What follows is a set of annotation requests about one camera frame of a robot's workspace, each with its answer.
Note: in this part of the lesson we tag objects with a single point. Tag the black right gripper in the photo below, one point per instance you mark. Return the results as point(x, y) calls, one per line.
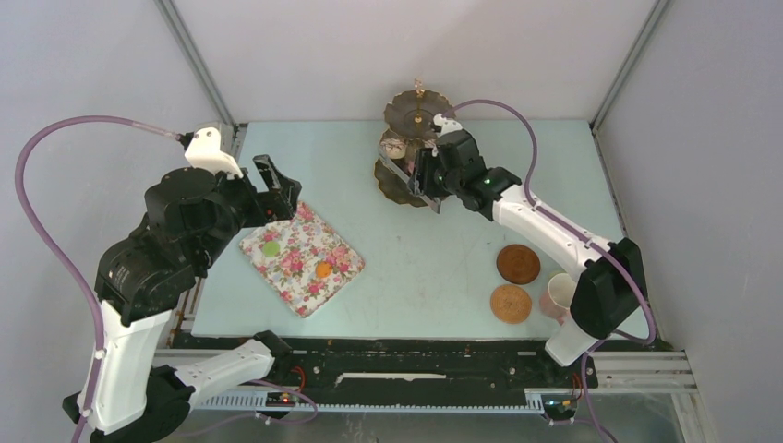
point(426, 160)

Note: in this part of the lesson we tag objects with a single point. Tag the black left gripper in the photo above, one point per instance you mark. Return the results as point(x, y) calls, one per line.
point(279, 202)

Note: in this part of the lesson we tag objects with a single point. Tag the three tier dessert stand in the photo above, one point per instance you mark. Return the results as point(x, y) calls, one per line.
point(408, 116)

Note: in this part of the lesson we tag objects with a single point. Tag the small orange pastry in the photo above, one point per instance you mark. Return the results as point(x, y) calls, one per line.
point(323, 270)

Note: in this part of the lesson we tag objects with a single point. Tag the stainless steel serving tongs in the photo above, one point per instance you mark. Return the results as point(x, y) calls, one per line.
point(392, 178)

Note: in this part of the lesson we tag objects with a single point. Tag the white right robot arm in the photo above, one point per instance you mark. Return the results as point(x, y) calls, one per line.
point(609, 276)

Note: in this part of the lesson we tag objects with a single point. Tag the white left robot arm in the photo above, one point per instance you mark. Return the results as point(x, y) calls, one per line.
point(191, 216)

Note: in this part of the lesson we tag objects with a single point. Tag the green macaron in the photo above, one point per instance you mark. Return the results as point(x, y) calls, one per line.
point(270, 249)

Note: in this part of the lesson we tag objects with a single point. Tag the floral square tray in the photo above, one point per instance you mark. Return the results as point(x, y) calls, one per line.
point(305, 241)

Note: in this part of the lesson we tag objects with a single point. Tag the woven rattan coaster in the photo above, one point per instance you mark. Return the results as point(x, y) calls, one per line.
point(518, 264)
point(511, 304)

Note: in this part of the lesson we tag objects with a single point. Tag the pink mug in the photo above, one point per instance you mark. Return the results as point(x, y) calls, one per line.
point(556, 300)

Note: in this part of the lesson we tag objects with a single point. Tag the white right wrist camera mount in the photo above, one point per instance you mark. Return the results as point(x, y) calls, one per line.
point(442, 125)

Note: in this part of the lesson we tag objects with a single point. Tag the left aluminium frame post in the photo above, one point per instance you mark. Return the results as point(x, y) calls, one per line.
point(176, 24)

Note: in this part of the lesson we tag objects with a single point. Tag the aluminium frame post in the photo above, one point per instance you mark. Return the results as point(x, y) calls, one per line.
point(176, 24)
point(644, 36)

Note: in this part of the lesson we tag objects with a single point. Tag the right aluminium frame post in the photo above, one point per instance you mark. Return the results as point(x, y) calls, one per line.
point(644, 36)

